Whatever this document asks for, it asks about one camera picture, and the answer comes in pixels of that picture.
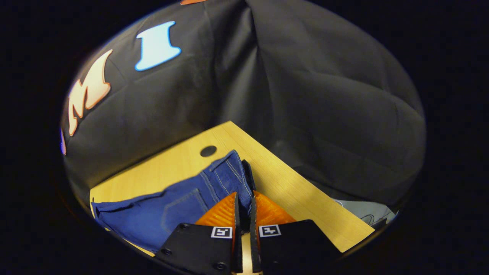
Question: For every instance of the black backdrop cloth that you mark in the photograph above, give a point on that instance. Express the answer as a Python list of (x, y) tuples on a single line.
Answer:
[(305, 95)]

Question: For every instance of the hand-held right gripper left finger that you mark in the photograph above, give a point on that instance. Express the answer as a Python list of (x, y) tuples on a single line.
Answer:
[(237, 236)]

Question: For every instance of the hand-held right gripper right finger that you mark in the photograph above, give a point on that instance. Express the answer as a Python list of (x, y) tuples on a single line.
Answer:
[(255, 244)]

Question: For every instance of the blue jeans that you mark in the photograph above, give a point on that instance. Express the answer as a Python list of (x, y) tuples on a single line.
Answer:
[(153, 217)]

